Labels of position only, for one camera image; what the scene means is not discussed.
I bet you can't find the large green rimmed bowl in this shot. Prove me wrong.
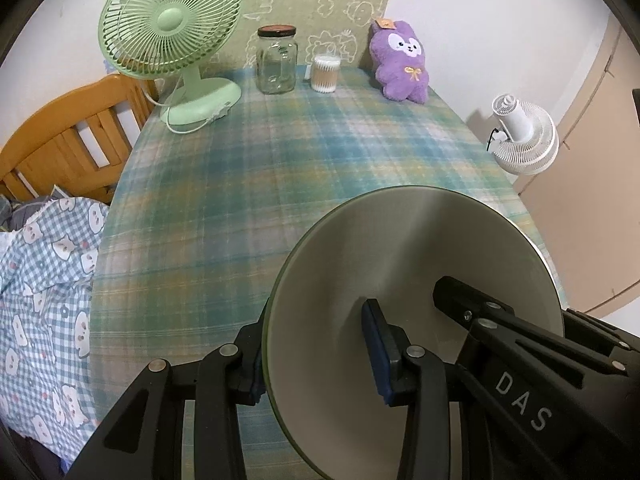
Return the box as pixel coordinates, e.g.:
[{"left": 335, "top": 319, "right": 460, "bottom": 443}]
[{"left": 262, "top": 186, "right": 563, "bottom": 479}]

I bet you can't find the beige cabinet door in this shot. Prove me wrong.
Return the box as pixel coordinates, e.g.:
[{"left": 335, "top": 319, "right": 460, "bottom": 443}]
[{"left": 515, "top": 18, "right": 639, "bottom": 318}]

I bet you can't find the white floor fan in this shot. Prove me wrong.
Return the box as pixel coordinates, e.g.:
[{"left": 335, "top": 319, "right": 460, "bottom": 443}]
[{"left": 486, "top": 93, "right": 560, "bottom": 177}]

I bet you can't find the blue checkered bedding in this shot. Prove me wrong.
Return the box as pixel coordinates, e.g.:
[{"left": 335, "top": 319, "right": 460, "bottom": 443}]
[{"left": 1, "top": 197, "right": 108, "bottom": 464}]

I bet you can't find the plaid green blue tablecloth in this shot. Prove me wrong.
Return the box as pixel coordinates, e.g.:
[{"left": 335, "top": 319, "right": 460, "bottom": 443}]
[{"left": 88, "top": 64, "right": 569, "bottom": 480}]

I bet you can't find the purple plush bunny toy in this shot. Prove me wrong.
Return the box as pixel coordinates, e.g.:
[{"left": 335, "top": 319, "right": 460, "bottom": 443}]
[{"left": 369, "top": 18, "right": 430, "bottom": 104}]

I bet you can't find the cotton swab container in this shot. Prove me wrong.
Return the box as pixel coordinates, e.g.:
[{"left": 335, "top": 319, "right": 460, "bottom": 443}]
[{"left": 310, "top": 54, "right": 341, "bottom": 93}]

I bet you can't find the glass jar black lid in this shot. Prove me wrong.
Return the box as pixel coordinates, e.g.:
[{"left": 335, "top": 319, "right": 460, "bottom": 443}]
[{"left": 256, "top": 25, "right": 298, "bottom": 94}]

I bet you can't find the green desk fan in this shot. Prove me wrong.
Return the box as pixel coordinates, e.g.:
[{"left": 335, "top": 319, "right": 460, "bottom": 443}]
[{"left": 98, "top": 0, "right": 242, "bottom": 134}]

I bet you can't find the wooden bed frame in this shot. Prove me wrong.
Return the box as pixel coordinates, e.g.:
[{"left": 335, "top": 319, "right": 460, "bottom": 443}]
[{"left": 1, "top": 74, "right": 158, "bottom": 204}]

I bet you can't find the green cartoon wall mat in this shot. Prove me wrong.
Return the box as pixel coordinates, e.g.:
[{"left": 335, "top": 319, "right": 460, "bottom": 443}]
[{"left": 201, "top": 0, "right": 388, "bottom": 75}]

